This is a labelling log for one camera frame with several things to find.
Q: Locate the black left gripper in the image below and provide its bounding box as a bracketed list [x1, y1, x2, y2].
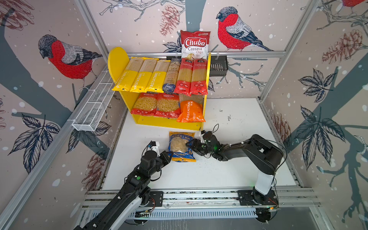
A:
[148, 150, 174, 177]

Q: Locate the blue orange pasta bag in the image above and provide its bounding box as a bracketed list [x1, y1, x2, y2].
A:
[168, 131, 196, 163]

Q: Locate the orange macaroni bag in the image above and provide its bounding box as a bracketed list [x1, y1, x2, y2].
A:
[177, 94, 205, 123]

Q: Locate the red short pasta bag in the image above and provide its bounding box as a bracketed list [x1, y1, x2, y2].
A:
[155, 93, 181, 119]

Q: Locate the red macaroni bag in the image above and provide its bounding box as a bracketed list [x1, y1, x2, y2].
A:
[131, 93, 157, 117]

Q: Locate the red spaghetti bag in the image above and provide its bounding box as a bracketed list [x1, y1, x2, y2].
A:
[174, 58, 194, 96]
[190, 59, 208, 95]

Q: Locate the blue spaghetti bag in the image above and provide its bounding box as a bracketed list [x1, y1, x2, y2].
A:
[163, 58, 181, 94]

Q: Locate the yellow Pastatime spaghetti bag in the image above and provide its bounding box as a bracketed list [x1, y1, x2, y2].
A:
[145, 60, 171, 93]
[130, 58, 159, 93]
[112, 57, 145, 92]

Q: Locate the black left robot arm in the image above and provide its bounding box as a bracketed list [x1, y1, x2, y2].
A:
[75, 150, 173, 230]

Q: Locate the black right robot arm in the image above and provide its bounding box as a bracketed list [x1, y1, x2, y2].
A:
[186, 130, 284, 198]

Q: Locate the Chuba cassava chips bag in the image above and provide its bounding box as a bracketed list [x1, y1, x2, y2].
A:
[181, 30, 210, 60]

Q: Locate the black wall basket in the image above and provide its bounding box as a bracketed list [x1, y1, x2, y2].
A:
[209, 56, 229, 77]

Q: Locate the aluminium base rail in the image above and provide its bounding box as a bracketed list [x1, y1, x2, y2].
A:
[83, 185, 320, 222]

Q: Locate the white wire basket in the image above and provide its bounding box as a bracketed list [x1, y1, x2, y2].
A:
[72, 71, 115, 132]

